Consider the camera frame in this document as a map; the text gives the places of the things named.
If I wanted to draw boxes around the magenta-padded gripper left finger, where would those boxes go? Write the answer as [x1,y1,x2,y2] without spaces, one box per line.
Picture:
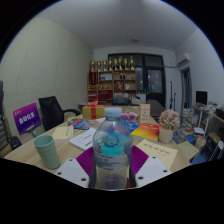
[54,146,98,189]

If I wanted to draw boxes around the purple sign board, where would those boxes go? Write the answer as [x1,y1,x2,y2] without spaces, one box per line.
[12,102,42,136]

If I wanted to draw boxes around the manila paper envelope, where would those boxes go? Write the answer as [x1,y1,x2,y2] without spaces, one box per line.
[134,138,179,170]

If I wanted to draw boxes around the grey armchair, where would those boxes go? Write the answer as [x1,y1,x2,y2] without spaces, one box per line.
[146,99,166,118]

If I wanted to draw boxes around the flat round red coaster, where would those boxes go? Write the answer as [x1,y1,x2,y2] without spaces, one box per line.
[124,176,132,189]

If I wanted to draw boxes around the blue printed booklet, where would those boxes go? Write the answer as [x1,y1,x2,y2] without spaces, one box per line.
[68,118,93,130]

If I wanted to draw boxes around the potted pink flowers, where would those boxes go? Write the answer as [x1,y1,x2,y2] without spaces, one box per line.
[158,109,181,144]

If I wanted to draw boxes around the pale yellow notepad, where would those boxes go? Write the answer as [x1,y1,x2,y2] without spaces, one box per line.
[52,124,75,141]

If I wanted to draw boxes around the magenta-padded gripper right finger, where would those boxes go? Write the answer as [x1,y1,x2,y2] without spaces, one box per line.
[128,145,173,188]

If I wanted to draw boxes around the pile of books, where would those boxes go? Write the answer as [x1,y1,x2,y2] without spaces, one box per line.
[173,106,206,144]

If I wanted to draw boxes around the orange and white standing card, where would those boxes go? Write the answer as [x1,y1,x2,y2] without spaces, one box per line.
[138,103,152,125]

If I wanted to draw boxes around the black framed chair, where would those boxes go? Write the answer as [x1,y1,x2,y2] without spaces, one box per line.
[0,109,23,151]

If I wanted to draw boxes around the white air conditioner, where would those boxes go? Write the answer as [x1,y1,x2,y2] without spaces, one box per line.
[176,52,192,67]

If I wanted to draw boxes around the red and orange book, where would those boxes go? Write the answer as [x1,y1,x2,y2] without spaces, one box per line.
[130,122,160,142]

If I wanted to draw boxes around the long wooden wall desk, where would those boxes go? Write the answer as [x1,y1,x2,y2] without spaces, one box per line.
[193,104,224,134]

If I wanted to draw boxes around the pink packet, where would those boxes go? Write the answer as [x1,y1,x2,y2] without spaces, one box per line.
[121,111,139,122]

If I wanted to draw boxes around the black microphone stand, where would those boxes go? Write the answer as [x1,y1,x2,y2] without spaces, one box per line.
[169,80,178,111]

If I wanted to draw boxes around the black computer monitor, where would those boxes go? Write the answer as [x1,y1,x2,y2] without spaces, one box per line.
[195,90,209,106]

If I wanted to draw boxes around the yellow gift box red ribbon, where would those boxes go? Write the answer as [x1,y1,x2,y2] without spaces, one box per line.
[82,99,106,120]

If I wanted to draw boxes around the black framed glass door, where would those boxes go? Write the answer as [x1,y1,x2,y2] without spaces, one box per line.
[108,53,167,108]

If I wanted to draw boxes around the clear plastic water bottle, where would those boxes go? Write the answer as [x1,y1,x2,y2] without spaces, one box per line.
[92,106,135,191]

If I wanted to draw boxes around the wooden shelf unit with trophies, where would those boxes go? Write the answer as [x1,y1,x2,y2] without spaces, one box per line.
[87,55,138,103]

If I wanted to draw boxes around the pale green cup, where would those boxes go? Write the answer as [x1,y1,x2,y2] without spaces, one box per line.
[33,134,62,170]

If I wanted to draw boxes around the white printed booklet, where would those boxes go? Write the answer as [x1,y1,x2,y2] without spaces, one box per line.
[68,127,98,151]

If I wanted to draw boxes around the black office chair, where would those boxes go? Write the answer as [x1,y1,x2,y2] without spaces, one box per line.
[37,95,82,132]

